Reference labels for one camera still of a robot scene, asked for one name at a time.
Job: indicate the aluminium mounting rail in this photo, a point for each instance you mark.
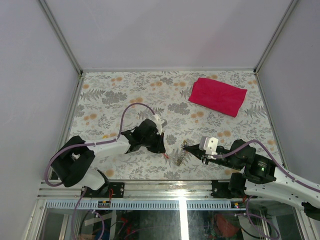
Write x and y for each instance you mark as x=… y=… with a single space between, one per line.
x=171 y=190

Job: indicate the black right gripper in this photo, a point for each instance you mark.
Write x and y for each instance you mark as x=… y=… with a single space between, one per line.
x=194 y=150

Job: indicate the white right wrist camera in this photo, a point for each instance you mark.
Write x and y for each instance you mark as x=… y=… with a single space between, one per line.
x=209 y=145

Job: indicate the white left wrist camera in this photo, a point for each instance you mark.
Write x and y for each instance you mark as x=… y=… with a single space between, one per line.
x=159 y=122

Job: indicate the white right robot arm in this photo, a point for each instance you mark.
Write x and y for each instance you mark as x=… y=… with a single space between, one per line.
x=256 y=175

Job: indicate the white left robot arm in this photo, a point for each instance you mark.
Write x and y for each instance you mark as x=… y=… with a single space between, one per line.
x=72 y=163

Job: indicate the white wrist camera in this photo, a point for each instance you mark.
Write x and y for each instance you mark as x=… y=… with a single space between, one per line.
x=159 y=122
x=209 y=145

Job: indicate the white slotted cable duct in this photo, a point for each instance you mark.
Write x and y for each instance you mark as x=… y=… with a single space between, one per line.
x=224 y=205

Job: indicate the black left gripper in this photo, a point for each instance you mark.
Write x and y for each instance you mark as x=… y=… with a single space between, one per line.
x=160 y=147

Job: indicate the pink folded cloth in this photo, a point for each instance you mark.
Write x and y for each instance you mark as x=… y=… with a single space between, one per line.
x=218 y=96

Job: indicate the metal key organiser with rings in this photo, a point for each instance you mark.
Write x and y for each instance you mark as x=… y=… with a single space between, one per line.
x=182 y=153

